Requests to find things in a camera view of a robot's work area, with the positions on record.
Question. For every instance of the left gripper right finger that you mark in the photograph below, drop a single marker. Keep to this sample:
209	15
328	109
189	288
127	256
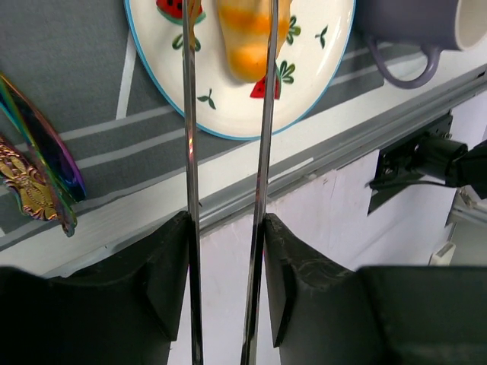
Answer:
323	313

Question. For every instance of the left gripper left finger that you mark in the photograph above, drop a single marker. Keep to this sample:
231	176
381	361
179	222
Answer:
124	309

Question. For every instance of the silver metal tongs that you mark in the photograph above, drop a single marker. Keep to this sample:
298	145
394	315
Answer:
250	333

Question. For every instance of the striped yellow croissant roll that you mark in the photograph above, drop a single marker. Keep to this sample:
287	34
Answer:
246	26

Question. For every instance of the grey striped placemat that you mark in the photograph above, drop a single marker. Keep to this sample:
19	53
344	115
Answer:
75	61

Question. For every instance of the white strawberry pattern plate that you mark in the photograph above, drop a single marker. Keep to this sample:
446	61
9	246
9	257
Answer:
309	59

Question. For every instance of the lavender ceramic mug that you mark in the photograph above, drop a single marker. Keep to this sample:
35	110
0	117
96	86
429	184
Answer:
433	26

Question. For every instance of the aluminium table edge rail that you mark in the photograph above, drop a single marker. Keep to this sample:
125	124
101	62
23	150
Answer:
377	132

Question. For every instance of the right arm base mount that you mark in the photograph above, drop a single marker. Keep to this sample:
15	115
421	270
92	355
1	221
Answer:
429	151

